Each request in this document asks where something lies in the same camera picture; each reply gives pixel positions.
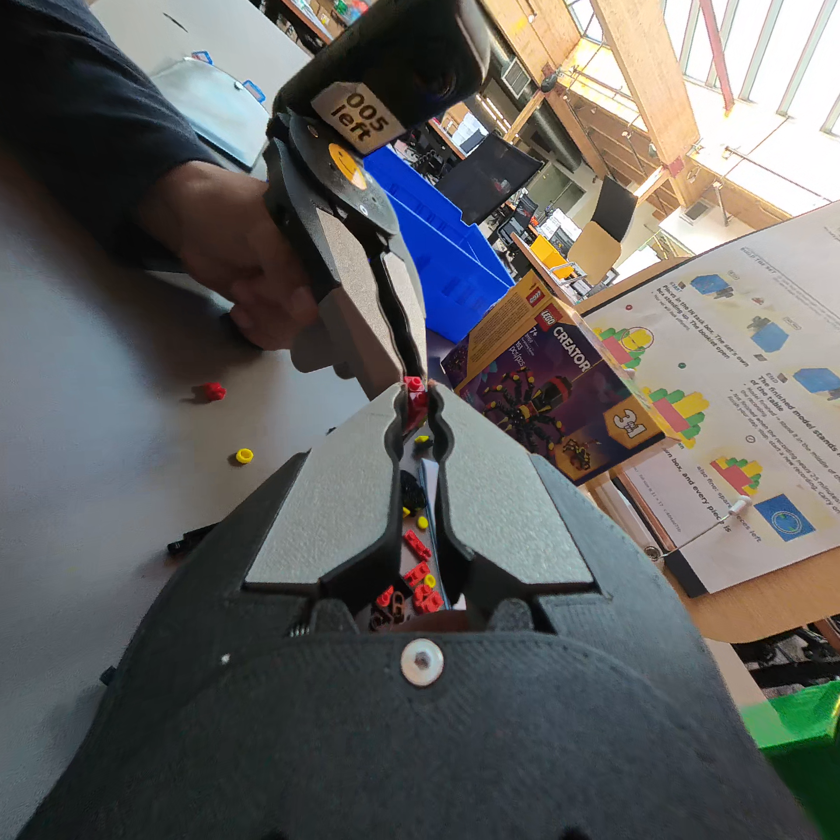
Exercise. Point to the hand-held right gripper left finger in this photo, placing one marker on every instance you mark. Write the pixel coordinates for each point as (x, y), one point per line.
(328, 512)

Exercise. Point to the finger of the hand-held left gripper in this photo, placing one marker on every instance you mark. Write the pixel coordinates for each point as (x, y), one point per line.
(408, 308)
(358, 308)

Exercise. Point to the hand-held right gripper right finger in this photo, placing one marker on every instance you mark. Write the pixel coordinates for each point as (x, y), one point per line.
(512, 518)

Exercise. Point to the lego pieces pile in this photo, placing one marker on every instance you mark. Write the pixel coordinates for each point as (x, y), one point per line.
(244, 455)

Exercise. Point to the person's left forearm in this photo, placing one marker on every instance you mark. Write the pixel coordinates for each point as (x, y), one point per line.
(79, 118)

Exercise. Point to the purple cardboard lego box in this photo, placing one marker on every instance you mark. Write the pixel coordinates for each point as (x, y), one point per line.
(558, 380)

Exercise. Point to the person's left hand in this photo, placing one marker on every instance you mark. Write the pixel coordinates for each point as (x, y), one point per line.
(229, 249)

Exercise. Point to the blue plastic bin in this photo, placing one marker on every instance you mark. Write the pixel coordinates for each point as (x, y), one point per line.
(446, 262)

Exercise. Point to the black monitor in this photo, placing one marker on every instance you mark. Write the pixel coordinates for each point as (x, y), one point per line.
(489, 177)

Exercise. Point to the yellow plastic bin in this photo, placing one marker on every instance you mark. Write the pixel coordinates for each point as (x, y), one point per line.
(551, 256)

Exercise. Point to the clear plastic sleeve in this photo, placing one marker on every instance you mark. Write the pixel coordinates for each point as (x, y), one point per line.
(210, 105)

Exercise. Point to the tan black folding board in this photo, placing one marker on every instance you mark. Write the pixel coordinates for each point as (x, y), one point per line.
(600, 236)

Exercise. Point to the printed instruction sheet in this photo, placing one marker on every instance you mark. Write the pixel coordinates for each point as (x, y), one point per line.
(754, 394)

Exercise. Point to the instruction sheet on wooden board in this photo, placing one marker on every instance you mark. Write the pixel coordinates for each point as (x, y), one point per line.
(774, 604)

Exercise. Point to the green plastic bin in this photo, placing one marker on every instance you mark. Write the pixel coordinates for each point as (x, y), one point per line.
(800, 735)

